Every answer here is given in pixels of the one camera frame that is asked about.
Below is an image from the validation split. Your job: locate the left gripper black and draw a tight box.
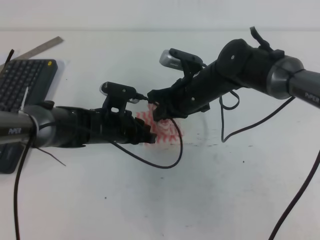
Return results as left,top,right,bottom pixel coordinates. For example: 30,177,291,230
84,108,157,145

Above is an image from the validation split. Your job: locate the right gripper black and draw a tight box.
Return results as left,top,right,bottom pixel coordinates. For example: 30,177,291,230
147,78,210,122

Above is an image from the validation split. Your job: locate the pink white striped towel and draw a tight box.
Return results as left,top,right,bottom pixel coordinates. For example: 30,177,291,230
135,103,180,144

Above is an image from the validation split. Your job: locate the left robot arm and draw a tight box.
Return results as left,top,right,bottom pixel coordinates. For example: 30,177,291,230
0,101,157,148

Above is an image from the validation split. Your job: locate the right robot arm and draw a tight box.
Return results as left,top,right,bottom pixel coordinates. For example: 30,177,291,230
147,27,320,121

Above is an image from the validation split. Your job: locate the black keyboard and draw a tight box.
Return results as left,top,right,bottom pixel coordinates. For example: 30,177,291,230
0,59,59,175

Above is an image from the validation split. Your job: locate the steel ruler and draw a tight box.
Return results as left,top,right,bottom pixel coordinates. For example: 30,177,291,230
11,36,64,61

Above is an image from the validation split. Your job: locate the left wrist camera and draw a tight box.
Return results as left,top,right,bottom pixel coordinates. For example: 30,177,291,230
99,81,148,115

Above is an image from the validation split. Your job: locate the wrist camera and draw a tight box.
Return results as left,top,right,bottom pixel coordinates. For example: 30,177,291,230
99,81,148,115
159,48,206,76

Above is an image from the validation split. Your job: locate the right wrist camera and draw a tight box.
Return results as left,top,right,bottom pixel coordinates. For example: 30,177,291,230
159,48,206,76

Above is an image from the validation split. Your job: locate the right camera cable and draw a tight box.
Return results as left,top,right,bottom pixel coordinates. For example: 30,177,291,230
219,89,320,240

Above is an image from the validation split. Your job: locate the camera cable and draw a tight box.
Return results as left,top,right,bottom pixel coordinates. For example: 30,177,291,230
13,93,184,240
219,89,320,240

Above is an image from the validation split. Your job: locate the left camera cable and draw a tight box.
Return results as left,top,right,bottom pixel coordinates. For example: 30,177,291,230
13,93,184,240

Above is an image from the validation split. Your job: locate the white cable tie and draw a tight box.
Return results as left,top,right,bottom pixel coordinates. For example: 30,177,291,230
19,87,40,137

